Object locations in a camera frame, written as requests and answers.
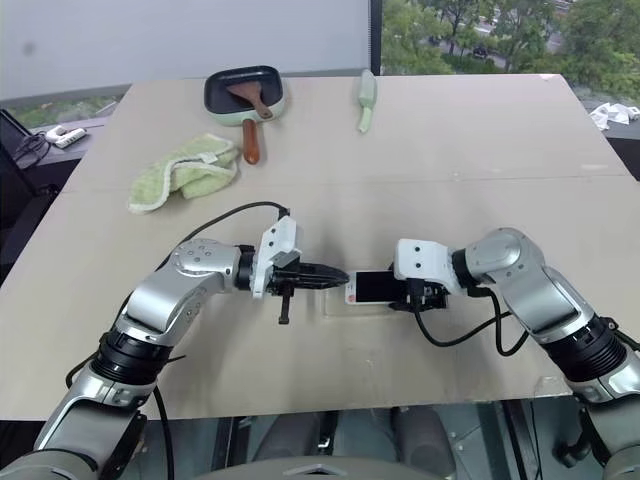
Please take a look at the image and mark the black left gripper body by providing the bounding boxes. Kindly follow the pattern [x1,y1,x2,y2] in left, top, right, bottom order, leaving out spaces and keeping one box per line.
[266,256,307,326]

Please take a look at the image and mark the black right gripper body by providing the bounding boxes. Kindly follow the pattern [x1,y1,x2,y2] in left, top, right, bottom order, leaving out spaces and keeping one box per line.
[406,279,450,312]

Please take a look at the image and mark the white smartphone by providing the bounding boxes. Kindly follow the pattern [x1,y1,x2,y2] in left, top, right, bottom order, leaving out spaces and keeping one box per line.
[343,269,402,307]

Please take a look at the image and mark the clear plastic phone case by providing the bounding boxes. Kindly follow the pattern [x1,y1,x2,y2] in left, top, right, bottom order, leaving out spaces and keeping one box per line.
[321,286,402,319]

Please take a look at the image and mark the green fluffy towel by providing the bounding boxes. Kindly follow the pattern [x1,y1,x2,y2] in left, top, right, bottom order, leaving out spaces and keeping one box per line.
[128,131,243,217]

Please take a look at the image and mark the pale green sheathed knife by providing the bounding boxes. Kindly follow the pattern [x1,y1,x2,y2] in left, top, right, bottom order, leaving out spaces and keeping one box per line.
[355,68,378,135]

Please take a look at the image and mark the grey robot torso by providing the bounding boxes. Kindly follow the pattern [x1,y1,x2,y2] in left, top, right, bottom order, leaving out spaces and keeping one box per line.
[197,453,454,480]

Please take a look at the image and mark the brown wooden spatula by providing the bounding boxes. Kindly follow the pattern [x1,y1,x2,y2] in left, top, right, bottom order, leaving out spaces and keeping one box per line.
[226,81,274,121]

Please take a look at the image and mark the green square frying pan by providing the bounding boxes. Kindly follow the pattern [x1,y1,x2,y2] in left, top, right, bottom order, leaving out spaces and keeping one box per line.
[202,64,289,166]

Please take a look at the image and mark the grey side table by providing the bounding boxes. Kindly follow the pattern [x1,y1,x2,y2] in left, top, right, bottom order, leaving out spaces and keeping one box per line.
[28,117,109,167]

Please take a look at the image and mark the white crumpled cloth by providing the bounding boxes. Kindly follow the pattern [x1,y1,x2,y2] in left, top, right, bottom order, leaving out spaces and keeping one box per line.
[588,101,640,133]

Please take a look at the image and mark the white power strip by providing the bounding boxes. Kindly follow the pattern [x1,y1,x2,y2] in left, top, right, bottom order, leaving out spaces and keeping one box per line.
[44,125,88,150]

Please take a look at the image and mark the black monitor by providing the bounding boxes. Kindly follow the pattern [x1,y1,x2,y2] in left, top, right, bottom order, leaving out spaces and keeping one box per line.
[0,108,57,266]

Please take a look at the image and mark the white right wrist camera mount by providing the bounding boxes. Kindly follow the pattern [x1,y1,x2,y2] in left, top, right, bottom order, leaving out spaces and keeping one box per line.
[392,239,464,296]

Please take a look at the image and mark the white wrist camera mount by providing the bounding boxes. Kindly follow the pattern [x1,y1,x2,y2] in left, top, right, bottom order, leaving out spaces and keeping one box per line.
[251,215,302,301]
[392,239,464,296]

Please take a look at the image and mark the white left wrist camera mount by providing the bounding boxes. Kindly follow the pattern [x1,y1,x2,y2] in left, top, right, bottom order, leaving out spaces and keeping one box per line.
[251,215,302,301]

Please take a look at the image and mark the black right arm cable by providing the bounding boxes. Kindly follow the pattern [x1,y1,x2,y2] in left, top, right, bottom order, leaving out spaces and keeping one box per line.
[412,284,532,358]

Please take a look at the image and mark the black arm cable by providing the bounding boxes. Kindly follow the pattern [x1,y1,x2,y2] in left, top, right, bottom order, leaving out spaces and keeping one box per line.
[412,284,532,358]
[64,201,293,480]

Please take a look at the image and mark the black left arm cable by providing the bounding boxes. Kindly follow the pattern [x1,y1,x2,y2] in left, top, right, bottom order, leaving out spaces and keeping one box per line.
[64,201,293,480]

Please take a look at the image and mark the dark window frame post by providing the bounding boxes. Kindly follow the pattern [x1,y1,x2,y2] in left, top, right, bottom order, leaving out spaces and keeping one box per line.
[368,0,385,77]

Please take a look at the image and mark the black tangled cords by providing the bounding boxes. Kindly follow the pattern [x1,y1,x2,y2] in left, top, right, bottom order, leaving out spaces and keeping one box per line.
[11,131,52,169]

